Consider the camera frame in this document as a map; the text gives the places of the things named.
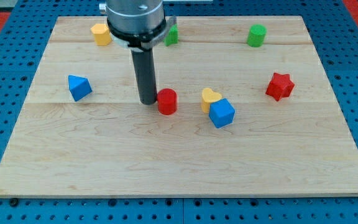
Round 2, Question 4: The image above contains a blue triangle block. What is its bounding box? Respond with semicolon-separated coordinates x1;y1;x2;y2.
68;75;92;101

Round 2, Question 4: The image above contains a light wooden board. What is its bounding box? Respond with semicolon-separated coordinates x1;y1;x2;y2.
0;16;358;198

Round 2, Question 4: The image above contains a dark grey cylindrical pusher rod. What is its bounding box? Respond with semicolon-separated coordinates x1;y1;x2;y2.
131;49;157;105

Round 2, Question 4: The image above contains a green cylinder block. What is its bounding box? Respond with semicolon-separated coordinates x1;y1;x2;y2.
247;24;267;47

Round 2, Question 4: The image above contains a red cylinder block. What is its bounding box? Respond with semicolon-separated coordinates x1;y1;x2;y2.
157;88;177;115

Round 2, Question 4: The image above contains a yellow heart block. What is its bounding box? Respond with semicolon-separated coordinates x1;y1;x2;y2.
201;88;223;113

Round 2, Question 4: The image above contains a yellow hexagon block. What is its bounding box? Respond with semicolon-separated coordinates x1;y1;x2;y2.
90;24;112;46

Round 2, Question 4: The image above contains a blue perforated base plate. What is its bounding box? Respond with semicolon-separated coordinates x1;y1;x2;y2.
0;0;358;223

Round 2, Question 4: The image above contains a green block behind arm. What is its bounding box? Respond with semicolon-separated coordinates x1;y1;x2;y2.
164;25;178;46

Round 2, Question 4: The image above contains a red star block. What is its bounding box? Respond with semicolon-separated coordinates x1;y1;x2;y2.
265;72;295;101

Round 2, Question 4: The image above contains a blue cube block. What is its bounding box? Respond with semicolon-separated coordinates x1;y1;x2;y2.
209;98;236;128

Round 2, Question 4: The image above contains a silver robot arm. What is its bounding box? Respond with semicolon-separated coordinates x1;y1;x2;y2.
99;0;177;105

